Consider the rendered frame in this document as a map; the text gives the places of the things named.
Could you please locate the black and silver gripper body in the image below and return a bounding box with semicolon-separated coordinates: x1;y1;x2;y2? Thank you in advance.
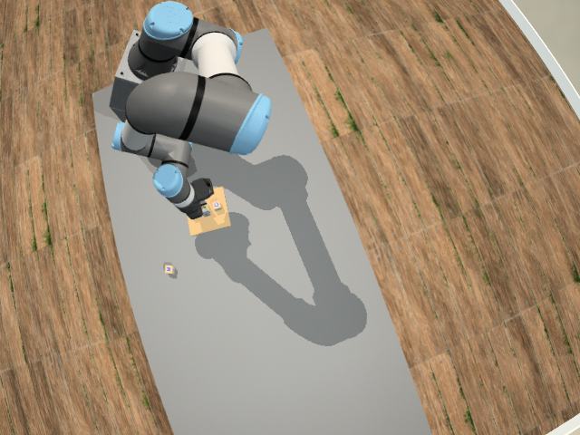
171;179;214;219

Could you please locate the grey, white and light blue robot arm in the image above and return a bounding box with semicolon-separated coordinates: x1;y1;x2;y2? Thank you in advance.
111;1;272;204

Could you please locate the light orange mat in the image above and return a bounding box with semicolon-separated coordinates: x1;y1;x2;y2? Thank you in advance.
188;187;231;236

